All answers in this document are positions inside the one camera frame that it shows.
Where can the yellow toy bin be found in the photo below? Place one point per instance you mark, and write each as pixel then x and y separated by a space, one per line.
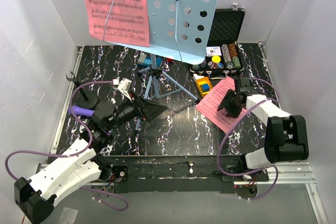
pixel 203 84

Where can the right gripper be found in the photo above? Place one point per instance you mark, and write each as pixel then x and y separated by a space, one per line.
pixel 225 101

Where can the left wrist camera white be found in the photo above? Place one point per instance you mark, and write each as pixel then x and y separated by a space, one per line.
pixel 124 87

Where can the blue toy brick block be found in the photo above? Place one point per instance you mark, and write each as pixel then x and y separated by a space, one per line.
pixel 145 61

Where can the white card deck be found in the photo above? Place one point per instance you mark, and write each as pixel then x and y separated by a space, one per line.
pixel 213 51

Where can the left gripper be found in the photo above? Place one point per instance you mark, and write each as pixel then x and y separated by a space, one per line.
pixel 150 108

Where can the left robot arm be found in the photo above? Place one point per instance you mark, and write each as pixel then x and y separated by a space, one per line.
pixel 82 162

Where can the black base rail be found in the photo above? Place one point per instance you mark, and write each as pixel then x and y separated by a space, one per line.
pixel 135 174

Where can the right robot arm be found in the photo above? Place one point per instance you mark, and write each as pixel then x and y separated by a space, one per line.
pixel 286 138

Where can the light blue music stand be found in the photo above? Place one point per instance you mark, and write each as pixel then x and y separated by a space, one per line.
pixel 179 30

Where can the yellow round chip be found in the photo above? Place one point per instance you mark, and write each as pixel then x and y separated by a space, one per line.
pixel 216 59

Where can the black microphone stand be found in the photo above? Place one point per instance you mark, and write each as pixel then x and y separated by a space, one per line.
pixel 86 99

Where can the purple toy microphone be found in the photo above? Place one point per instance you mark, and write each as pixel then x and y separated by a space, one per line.
pixel 80 111

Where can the pink sheet music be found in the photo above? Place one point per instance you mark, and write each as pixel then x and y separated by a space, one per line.
pixel 119 21
pixel 209 104

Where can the black poker chip case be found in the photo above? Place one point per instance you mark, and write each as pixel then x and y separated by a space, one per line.
pixel 224 33

